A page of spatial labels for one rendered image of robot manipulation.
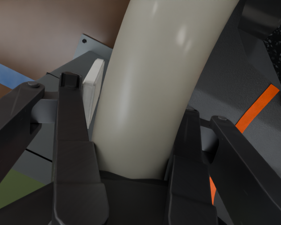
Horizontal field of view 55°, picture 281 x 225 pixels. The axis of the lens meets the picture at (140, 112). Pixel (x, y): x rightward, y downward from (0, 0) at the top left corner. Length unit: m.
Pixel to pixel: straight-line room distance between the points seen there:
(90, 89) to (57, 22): 1.10
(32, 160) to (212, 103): 0.86
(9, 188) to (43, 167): 0.08
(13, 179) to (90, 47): 0.82
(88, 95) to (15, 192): 0.32
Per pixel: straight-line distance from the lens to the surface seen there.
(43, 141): 0.57
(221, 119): 0.16
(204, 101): 1.20
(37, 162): 0.52
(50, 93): 0.16
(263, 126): 1.29
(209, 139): 0.16
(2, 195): 0.46
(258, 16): 0.74
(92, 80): 0.16
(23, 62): 1.36
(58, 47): 1.27
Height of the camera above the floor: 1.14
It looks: 66 degrees down
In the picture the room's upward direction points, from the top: 160 degrees counter-clockwise
